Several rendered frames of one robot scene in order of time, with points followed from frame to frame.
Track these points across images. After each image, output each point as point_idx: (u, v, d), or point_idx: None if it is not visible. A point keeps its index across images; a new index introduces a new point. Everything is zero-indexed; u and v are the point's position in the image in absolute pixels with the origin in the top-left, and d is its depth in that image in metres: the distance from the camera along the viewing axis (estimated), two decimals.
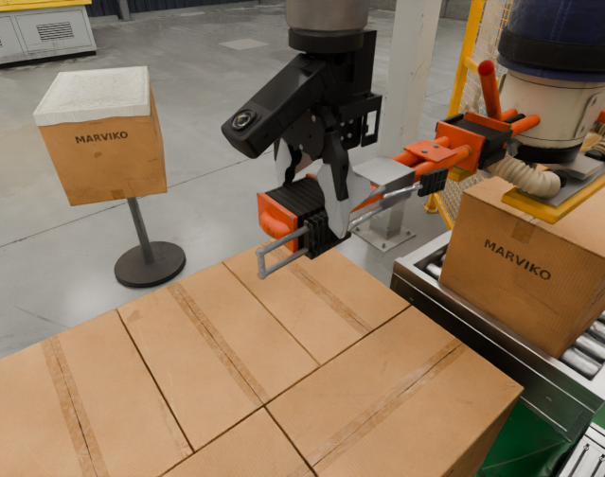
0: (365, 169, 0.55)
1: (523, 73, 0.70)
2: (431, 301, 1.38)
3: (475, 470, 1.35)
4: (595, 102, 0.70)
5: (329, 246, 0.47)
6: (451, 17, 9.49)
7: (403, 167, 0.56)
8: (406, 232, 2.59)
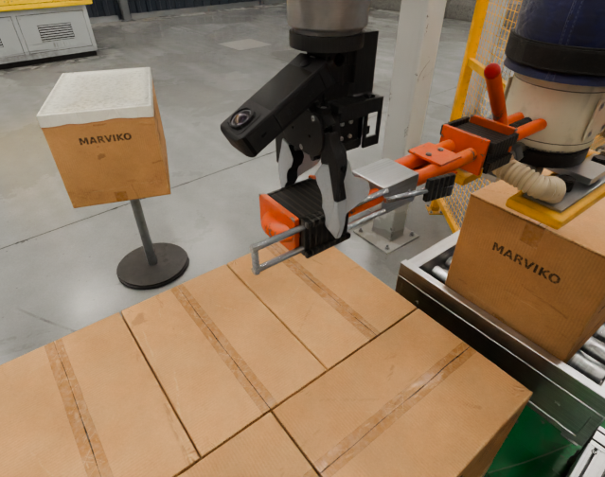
0: (368, 172, 0.55)
1: (531, 77, 0.69)
2: (437, 304, 1.37)
3: (482, 474, 1.34)
4: (602, 107, 0.69)
5: (327, 245, 0.48)
6: (452, 17, 9.49)
7: (407, 170, 0.55)
8: (409, 233, 2.58)
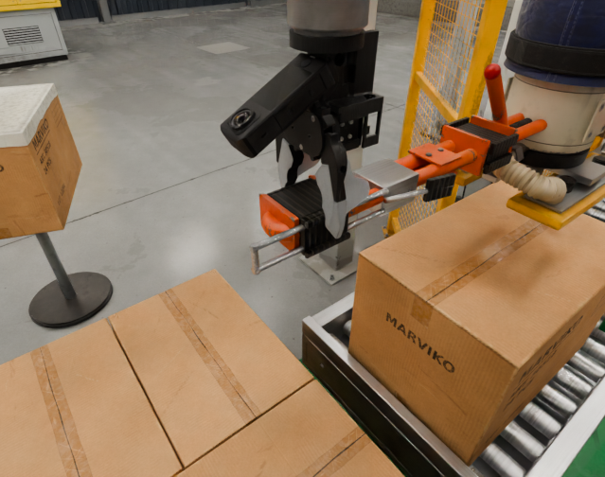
0: (369, 172, 0.55)
1: (531, 78, 0.69)
2: (340, 372, 1.16)
3: None
4: (602, 108, 0.69)
5: (327, 245, 0.48)
6: (439, 19, 9.27)
7: (407, 170, 0.55)
8: None
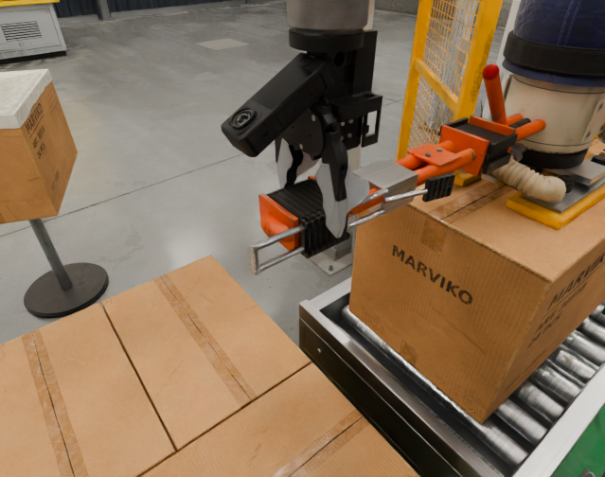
0: (368, 172, 0.55)
1: (529, 78, 0.69)
2: (337, 356, 1.13)
3: None
4: (600, 108, 0.69)
5: (326, 246, 0.47)
6: (439, 16, 9.25)
7: (406, 170, 0.55)
8: None
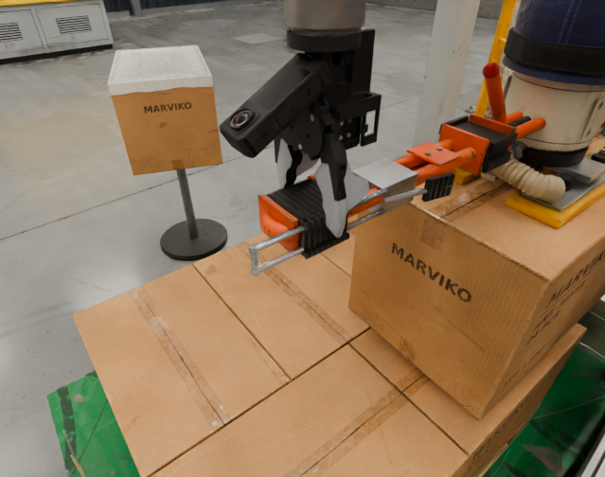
0: (367, 172, 0.55)
1: (530, 76, 0.69)
2: None
3: (530, 416, 1.43)
4: (601, 106, 0.69)
5: (326, 246, 0.48)
6: None
7: (406, 170, 0.55)
8: None
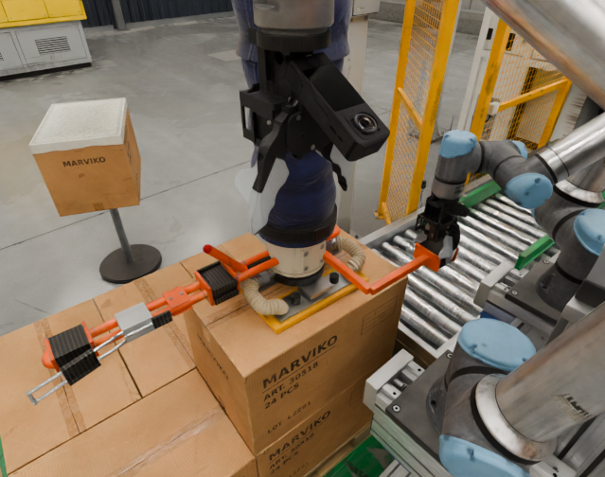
0: (122, 316, 0.93)
1: (259, 236, 1.07)
2: None
3: (371, 424, 1.74)
4: (306, 255, 1.07)
5: (83, 375, 0.84)
6: (434, 26, 9.88)
7: (146, 314, 0.93)
8: (355, 236, 2.97)
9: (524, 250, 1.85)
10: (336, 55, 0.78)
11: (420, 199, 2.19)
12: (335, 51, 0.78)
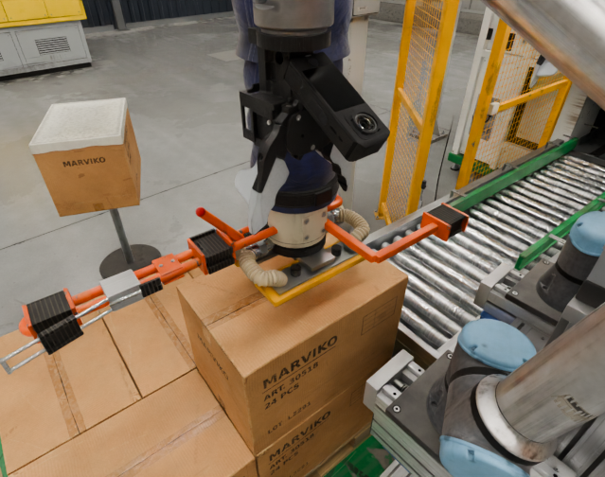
0: (108, 283, 0.86)
1: None
2: None
3: (371, 424, 1.74)
4: (306, 222, 1.00)
5: (63, 344, 0.77)
6: (434, 26, 9.88)
7: (133, 281, 0.86)
8: None
9: (524, 250, 1.85)
10: (336, 56, 0.77)
11: (420, 199, 2.19)
12: (335, 52, 0.77)
